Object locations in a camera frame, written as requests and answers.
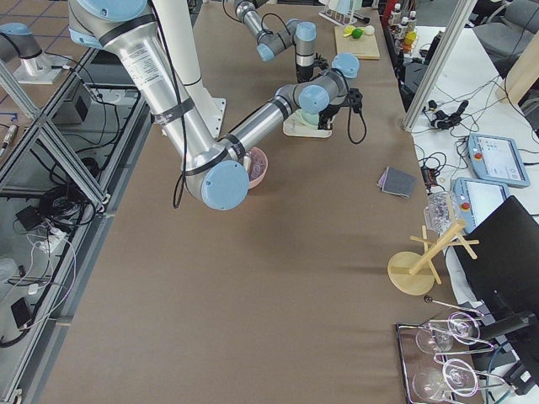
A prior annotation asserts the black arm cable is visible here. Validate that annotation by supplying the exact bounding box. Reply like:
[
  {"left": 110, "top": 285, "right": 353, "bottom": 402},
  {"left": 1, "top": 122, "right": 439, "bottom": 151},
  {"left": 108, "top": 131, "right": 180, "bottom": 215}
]
[{"left": 345, "top": 100, "right": 367, "bottom": 146}]

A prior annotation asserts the pink bowl with ice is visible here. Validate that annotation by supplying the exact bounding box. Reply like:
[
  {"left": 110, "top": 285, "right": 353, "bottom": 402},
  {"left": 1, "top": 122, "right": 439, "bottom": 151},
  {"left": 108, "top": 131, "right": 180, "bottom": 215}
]
[{"left": 247, "top": 147, "right": 268, "bottom": 189}]

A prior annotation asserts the wooden cutting board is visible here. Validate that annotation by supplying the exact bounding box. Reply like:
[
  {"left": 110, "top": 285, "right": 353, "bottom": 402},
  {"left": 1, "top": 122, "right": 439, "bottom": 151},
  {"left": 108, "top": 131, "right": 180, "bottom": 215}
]
[{"left": 334, "top": 26, "right": 380, "bottom": 60}]

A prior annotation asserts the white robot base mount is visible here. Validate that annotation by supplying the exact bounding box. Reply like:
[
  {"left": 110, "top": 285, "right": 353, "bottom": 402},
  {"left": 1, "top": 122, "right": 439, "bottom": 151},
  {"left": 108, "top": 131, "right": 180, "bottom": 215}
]
[{"left": 199, "top": 88, "right": 227, "bottom": 139}]

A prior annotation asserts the wine glass lower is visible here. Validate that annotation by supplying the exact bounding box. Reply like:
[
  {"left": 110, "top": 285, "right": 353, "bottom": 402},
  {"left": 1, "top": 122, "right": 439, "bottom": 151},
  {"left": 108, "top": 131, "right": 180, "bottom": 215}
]
[{"left": 412, "top": 359, "right": 478, "bottom": 403}]

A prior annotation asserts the grey folded cloth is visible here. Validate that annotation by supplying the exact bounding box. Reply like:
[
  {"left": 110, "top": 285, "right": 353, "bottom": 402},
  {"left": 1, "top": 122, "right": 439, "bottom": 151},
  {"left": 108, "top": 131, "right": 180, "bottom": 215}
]
[{"left": 377, "top": 167, "right": 417, "bottom": 199}]

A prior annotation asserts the green bowl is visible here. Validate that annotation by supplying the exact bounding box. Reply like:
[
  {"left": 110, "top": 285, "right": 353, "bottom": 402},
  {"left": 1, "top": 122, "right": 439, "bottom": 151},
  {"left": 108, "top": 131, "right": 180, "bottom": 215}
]
[{"left": 295, "top": 109, "right": 319, "bottom": 130}]

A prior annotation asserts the aluminium frame post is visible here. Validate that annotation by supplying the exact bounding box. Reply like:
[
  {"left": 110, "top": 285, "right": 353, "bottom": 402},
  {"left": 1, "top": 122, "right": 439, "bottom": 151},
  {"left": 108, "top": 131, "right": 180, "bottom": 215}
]
[{"left": 402, "top": 0, "right": 477, "bottom": 132}]

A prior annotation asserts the clear crumpled plastic cup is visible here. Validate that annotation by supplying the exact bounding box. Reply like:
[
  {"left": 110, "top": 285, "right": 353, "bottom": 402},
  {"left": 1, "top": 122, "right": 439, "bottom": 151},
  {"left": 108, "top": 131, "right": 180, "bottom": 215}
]
[{"left": 424, "top": 191, "right": 461, "bottom": 233}]

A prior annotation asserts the teach pendant tablet near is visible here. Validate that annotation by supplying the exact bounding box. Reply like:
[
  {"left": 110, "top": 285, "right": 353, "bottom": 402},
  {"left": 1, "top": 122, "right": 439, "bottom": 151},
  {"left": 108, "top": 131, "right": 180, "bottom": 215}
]
[{"left": 452, "top": 177, "right": 510, "bottom": 233}]

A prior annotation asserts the cream rabbit serving tray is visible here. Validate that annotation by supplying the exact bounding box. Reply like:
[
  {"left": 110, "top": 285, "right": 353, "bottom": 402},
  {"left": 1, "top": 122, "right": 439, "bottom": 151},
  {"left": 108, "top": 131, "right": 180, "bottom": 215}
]
[{"left": 283, "top": 114, "right": 332, "bottom": 139}]

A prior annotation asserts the wine glass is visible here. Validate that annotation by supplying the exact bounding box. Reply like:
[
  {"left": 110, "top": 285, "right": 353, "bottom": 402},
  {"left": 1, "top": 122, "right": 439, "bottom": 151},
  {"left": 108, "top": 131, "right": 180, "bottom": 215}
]
[
  {"left": 412, "top": 359, "right": 478, "bottom": 403},
  {"left": 415, "top": 311, "right": 480, "bottom": 354}
]

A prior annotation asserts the teach pendant tablet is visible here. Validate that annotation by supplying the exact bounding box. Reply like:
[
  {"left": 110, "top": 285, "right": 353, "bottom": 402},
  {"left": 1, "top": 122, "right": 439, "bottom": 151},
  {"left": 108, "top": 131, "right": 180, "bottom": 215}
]
[
  {"left": 452, "top": 177, "right": 510, "bottom": 233},
  {"left": 467, "top": 133, "right": 531, "bottom": 188}
]

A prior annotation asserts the wine glass upper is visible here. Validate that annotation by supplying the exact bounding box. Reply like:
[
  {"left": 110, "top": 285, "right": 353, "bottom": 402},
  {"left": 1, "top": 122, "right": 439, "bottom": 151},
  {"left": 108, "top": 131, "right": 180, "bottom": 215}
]
[{"left": 415, "top": 311, "right": 480, "bottom": 354}]

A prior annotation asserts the white garlic bulb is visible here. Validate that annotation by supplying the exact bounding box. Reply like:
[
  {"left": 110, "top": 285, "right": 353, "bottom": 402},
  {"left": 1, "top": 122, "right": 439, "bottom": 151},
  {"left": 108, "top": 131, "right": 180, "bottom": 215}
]
[{"left": 363, "top": 25, "right": 375, "bottom": 35}]

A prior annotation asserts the wooden mug tree stand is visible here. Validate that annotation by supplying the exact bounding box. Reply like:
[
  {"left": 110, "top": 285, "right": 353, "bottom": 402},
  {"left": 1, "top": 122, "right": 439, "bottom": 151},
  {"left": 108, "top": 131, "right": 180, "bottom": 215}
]
[{"left": 387, "top": 218, "right": 479, "bottom": 295}]

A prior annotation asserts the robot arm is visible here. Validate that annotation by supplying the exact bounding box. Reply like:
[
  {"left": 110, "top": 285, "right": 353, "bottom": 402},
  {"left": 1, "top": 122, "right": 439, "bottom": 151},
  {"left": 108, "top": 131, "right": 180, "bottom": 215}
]
[
  {"left": 68, "top": 1, "right": 360, "bottom": 210},
  {"left": 221, "top": 1, "right": 328, "bottom": 83}
]

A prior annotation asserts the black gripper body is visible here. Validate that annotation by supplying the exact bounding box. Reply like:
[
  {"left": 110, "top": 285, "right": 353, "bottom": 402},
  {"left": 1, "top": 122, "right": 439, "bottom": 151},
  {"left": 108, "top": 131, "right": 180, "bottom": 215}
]
[
  {"left": 318, "top": 88, "right": 363, "bottom": 130},
  {"left": 296, "top": 53, "right": 328, "bottom": 83}
]

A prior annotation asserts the teach pendant tablet far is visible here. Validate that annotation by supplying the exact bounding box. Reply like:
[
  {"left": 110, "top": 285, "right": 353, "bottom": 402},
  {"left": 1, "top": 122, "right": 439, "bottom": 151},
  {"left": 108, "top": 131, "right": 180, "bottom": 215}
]
[{"left": 467, "top": 133, "right": 531, "bottom": 188}]

